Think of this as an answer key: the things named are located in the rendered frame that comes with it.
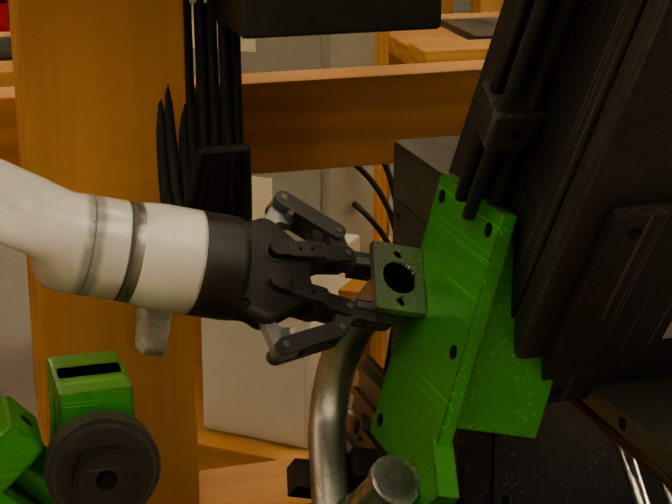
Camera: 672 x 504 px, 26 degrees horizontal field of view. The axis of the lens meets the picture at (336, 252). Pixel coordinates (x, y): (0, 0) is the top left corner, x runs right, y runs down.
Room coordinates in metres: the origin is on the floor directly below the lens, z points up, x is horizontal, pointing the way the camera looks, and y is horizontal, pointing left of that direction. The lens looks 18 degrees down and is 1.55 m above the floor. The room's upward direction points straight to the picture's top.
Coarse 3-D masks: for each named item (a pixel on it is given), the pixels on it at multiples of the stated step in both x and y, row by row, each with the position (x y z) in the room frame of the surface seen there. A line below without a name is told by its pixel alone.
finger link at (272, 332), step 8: (264, 328) 0.96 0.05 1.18; (272, 328) 0.96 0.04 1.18; (280, 328) 0.96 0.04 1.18; (288, 328) 0.96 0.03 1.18; (264, 336) 0.96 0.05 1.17; (272, 336) 0.95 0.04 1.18; (280, 336) 0.95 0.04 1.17; (272, 344) 0.95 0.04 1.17; (272, 352) 0.95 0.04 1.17; (280, 360) 0.95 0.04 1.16
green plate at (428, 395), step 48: (432, 240) 1.01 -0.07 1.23; (480, 240) 0.94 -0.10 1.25; (432, 288) 0.99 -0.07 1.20; (480, 288) 0.92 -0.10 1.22; (432, 336) 0.97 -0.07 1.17; (480, 336) 0.92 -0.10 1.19; (384, 384) 1.02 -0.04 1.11; (432, 384) 0.95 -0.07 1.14; (480, 384) 0.94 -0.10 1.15; (528, 384) 0.95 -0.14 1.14; (384, 432) 0.99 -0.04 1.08; (432, 432) 0.92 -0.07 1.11; (528, 432) 0.95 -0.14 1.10
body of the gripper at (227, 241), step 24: (216, 216) 0.98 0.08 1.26; (216, 240) 0.95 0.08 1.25; (240, 240) 0.96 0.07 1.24; (264, 240) 1.00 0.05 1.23; (216, 264) 0.94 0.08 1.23; (240, 264) 0.95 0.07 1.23; (264, 264) 0.98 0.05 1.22; (288, 264) 0.99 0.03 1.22; (216, 288) 0.94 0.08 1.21; (240, 288) 0.95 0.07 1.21; (264, 288) 0.97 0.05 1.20; (192, 312) 0.95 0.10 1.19; (216, 312) 0.95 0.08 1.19; (240, 312) 0.95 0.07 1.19; (264, 312) 0.96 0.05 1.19; (288, 312) 0.97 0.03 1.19
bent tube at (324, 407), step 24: (384, 264) 1.00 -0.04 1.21; (408, 264) 1.01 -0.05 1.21; (384, 288) 0.99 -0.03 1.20; (408, 288) 1.01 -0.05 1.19; (384, 312) 0.98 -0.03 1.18; (408, 312) 0.98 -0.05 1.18; (360, 336) 1.03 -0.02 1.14; (336, 360) 1.05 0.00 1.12; (336, 384) 1.05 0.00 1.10; (312, 408) 1.05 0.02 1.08; (336, 408) 1.04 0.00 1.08; (312, 432) 1.03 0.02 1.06; (336, 432) 1.03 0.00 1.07; (312, 456) 1.02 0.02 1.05; (336, 456) 1.01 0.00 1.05; (312, 480) 1.01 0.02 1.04; (336, 480) 1.00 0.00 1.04
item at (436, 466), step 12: (432, 444) 0.91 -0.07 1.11; (420, 456) 0.92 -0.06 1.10; (432, 456) 0.91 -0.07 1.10; (444, 456) 0.91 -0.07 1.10; (420, 468) 0.92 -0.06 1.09; (432, 468) 0.90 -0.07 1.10; (444, 468) 0.90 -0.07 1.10; (420, 480) 0.91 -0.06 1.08; (432, 480) 0.90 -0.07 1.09; (444, 480) 0.89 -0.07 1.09; (456, 480) 0.90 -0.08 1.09; (420, 492) 0.91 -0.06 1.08; (432, 492) 0.89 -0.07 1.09; (444, 492) 0.89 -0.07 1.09; (456, 492) 0.89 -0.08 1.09
